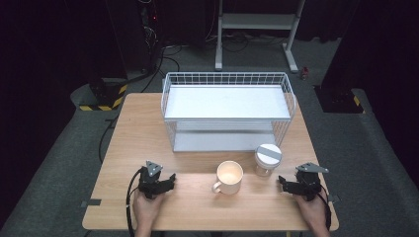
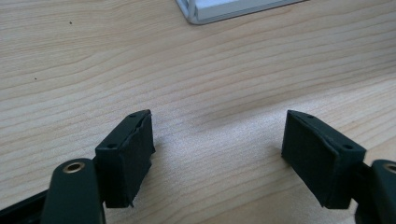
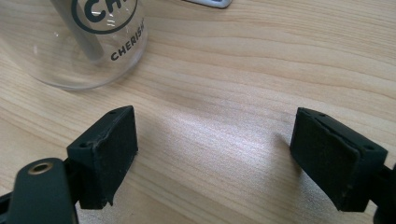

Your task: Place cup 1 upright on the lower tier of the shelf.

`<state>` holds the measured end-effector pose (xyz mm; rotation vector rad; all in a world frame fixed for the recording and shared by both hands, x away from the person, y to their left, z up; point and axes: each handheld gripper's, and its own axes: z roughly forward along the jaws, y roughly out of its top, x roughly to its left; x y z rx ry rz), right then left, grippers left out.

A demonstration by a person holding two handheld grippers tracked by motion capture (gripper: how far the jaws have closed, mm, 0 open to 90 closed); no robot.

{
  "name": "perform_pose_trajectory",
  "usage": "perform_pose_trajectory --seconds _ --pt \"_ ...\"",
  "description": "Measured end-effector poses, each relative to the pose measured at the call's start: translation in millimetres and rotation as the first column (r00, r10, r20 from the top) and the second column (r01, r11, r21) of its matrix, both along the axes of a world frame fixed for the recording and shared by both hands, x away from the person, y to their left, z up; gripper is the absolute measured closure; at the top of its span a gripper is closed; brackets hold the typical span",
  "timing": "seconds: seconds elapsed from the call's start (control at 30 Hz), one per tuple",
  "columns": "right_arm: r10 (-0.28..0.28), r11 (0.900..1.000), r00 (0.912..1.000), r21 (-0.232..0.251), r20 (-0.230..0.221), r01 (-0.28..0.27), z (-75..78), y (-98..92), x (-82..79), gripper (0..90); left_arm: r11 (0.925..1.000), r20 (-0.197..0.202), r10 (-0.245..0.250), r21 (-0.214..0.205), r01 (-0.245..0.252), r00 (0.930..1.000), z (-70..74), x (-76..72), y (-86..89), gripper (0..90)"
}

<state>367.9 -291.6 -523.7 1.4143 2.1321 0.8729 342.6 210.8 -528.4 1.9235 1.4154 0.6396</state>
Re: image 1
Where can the cream ceramic mug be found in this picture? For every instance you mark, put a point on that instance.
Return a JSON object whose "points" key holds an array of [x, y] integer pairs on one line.
{"points": [[229, 179]]}

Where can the white metal stand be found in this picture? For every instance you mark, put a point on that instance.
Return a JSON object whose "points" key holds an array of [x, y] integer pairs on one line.
{"points": [[257, 21]]}

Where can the black equipment tower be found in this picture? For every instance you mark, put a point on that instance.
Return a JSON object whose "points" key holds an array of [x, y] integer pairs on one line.
{"points": [[150, 29]]}

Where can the grey tape piece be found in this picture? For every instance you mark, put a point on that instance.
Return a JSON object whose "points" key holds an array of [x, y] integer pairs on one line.
{"points": [[334, 198], [91, 203]]}

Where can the person's right hand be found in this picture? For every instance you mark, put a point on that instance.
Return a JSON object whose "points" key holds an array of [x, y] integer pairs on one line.
{"points": [[311, 212]]}

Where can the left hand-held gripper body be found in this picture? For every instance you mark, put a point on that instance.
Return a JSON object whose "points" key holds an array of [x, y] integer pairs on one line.
{"points": [[150, 182]]}

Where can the clear jar with white lid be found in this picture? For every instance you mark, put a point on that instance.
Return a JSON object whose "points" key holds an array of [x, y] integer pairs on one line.
{"points": [[268, 156]]}

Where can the small red object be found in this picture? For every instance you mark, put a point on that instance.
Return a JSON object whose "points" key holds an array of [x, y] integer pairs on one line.
{"points": [[304, 73]]}

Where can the black base with yellow stripes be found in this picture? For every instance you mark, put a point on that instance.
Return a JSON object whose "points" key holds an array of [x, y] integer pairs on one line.
{"points": [[339, 100], [105, 95]]}

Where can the person's left hand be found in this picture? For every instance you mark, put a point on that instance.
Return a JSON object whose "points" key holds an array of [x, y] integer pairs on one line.
{"points": [[147, 209]]}

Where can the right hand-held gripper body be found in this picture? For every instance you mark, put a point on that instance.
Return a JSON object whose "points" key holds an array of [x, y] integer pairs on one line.
{"points": [[308, 182]]}

